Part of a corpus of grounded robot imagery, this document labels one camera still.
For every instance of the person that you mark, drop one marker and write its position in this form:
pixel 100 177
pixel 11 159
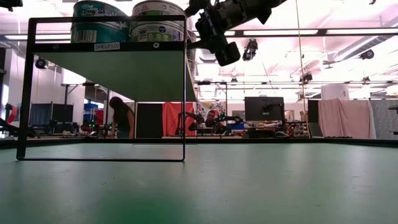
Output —
pixel 122 116
pixel 211 119

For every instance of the grey patterned curtain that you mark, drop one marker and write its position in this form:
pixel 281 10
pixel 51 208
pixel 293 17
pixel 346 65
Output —
pixel 385 118

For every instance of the teal tuna can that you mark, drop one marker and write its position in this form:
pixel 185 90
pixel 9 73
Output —
pixel 99 34
pixel 99 9

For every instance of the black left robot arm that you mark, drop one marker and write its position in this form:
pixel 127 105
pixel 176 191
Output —
pixel 11 3

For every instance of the plain-lid can multicolour label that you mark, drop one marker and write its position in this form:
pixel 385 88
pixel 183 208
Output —
pixel 157 7
pixel 155 32

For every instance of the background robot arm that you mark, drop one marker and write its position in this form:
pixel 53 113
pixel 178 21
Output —
pixel 186 119
pixel 230 119
pixel 99 128

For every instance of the white floral cloth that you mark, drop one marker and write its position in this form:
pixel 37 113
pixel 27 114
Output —
pixel 205 107

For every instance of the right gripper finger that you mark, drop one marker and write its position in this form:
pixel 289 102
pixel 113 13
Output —
pixel 196 6
pixel 228 54

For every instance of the wooden shelf black frame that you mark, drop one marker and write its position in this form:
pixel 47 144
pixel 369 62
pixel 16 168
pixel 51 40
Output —
pixel 118 74

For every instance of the beige curtain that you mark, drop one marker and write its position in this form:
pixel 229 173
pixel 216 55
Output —
pixel 345 116

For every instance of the orange curtain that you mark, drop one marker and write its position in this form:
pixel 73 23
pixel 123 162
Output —
pixel 171 118

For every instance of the black panel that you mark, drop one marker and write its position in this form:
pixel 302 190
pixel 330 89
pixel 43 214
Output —
pixel 149 121

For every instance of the black ceiling camera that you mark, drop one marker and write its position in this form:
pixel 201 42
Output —
pixel 42 63
pixel 250 49
pixel 367 54
pixel 306 77

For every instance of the black monitor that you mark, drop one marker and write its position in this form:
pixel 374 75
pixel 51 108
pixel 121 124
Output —
pixel 258 109

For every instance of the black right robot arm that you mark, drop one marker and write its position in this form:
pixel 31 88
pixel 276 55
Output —
pixel 267 6

